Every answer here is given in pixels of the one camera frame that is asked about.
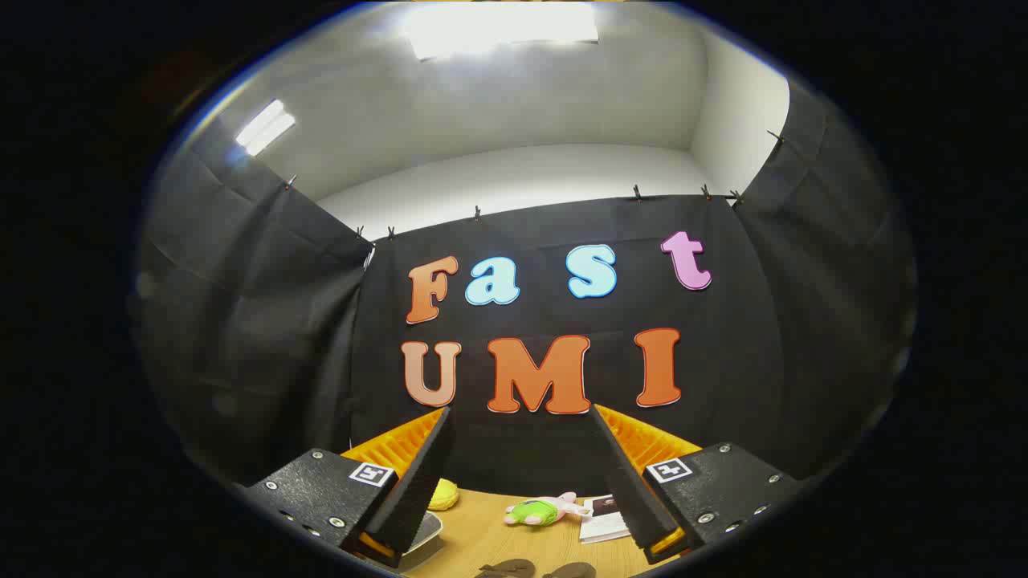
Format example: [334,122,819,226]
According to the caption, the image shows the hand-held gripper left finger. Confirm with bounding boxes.
[241,406,459,571]

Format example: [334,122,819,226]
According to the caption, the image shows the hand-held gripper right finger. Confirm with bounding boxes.
[590,404,804,567]

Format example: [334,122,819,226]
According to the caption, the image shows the grey fabric storage box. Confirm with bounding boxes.
[399,511,444,574]

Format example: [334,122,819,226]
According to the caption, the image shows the white book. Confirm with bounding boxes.
[578,495,632,544]

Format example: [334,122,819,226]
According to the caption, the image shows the green and pink plush toy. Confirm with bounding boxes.
[504,492,592,527]

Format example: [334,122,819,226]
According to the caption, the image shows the black backdrop cloth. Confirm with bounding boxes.
[133,80,916,499]

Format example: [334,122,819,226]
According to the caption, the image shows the row of small black clips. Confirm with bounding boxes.
[284,128,786,243]

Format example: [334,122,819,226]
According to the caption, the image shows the small ceiling light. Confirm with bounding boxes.
[235,99,297,157]

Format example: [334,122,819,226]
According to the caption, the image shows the large ceiling light panel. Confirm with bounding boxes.
[402,0,600,62]

